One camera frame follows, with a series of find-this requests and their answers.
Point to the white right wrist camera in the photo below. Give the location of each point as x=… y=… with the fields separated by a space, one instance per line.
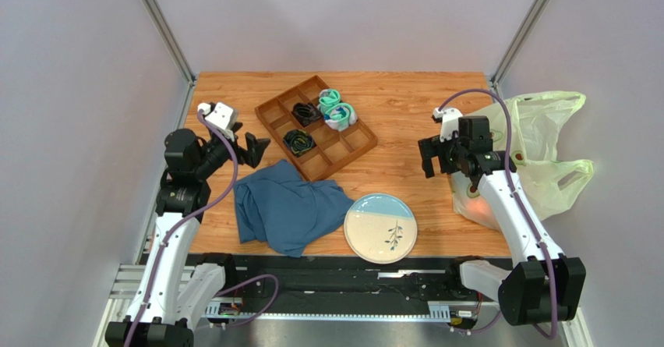
x=448 y=120

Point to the dark green rolled sock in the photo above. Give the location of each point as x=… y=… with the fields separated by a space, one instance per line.
x=299 y=142

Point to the white and teal rolled sock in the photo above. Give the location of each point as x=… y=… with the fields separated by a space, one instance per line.
x=340 y=117

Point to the black rolled sock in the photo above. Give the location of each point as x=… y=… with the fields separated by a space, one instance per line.
x=306 y=114

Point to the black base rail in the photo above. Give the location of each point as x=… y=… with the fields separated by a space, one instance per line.
x=415 y=289

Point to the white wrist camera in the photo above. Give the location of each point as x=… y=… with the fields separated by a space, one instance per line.
x=221 y=116
x=448 y=120

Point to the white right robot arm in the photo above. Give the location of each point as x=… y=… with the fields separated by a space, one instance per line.
x=544 y=285

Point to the brown wooden divided tray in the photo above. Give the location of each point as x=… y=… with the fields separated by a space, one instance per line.
x=333 y=150

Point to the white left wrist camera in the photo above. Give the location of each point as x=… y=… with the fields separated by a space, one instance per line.
x=221 y=116

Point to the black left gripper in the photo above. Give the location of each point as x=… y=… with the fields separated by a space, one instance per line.
x=253 y=150

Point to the blue crumpled cloth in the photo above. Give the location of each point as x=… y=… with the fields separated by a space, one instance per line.
x=275 y=205

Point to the beige and blue plate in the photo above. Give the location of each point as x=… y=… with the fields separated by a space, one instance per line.
x=380 y=228

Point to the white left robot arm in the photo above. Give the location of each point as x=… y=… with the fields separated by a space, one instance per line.
x=164 y=312

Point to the light green plastic bag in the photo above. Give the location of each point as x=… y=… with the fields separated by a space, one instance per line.
x=552 y=186

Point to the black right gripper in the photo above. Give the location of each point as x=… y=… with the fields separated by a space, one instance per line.
x=443 y=154

